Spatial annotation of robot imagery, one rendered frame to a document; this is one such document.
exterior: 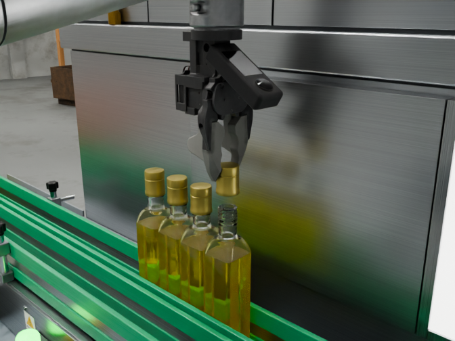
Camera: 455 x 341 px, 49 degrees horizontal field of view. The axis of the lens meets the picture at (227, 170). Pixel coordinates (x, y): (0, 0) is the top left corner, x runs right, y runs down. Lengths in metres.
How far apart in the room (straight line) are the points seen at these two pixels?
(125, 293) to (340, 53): 0.55
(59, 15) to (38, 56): 11.78
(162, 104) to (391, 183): 0.53
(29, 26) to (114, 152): 0.90
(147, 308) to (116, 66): 0.55
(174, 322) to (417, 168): 0.44
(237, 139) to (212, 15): 0.18
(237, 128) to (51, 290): 0.50
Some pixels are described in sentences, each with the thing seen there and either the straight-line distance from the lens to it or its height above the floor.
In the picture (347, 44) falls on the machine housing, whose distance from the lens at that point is 0.74.
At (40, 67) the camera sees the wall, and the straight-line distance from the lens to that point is 12.18.
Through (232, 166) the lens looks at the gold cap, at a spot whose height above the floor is 1.21.
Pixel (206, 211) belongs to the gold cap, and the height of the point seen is 1.12.
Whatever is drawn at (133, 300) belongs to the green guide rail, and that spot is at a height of 0.94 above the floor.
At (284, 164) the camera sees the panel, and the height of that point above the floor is 1.18.
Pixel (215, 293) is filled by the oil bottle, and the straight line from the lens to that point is 0.80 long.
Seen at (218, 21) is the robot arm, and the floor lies 1.41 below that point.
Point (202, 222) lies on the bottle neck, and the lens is 0.80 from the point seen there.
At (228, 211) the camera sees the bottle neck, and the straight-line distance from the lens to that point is 0.74.
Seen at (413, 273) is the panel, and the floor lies 1.07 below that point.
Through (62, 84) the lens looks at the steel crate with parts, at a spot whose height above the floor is 0.33.
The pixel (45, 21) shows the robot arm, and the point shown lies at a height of 1.42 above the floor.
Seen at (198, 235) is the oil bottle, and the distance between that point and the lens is 0.79.
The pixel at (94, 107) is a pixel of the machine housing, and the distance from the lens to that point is 1.28.
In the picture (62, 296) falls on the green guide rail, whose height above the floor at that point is 0.92.
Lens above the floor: 1.43
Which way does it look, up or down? 18 degrees down
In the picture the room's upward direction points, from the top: straight up
